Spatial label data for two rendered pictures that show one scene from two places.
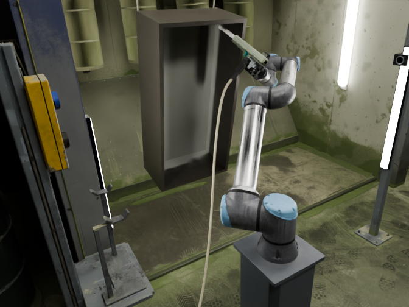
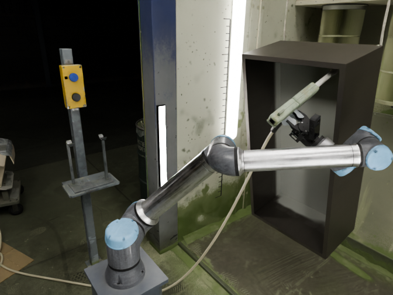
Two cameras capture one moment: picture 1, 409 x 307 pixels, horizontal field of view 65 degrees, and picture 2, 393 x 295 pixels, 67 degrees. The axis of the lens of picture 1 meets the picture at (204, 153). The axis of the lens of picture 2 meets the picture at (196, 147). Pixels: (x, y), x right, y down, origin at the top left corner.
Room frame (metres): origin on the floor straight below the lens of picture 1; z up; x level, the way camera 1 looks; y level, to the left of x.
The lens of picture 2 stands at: (1.34, -1.49, 1.75)
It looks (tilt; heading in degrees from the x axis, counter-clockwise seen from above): 21 degrees down; 81
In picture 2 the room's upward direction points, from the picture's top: 1 degrees clockwise
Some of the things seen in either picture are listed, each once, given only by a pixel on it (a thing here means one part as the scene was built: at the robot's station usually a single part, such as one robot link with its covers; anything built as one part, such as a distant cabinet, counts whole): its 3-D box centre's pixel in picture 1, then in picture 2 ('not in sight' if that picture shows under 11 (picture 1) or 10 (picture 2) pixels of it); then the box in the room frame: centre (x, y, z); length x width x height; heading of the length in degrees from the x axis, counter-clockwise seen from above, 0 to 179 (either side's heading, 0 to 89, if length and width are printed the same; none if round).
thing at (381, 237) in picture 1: (373, 234); not in sight; (2.01, -1.31, 0.01); 0.20 x 0.20 x 0.01; 29
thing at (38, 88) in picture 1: (45, 123); (73, 86); (0.87, 0.45, 1.42); 0.12 x 0.06 x 0.26; 29
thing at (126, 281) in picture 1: (109, 240); (88, 161); (0.93, 0.36, 0.95); 0.26 x 0.15 x 0.32; 29
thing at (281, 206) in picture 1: (277, 216); (123, 241); (1.19, -0.32, 0.83); 0.17 x 0.15 x 0.18; 72
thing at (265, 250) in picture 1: (278, 240); (124, 266); (1.19, -0.32, 0.69); 0.19 x 0.19 x 0.10
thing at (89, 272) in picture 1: (111, 277); (90, 183); (0.92, 0.38, 0.78); 0.31 x 0.23 x 0.01; 29
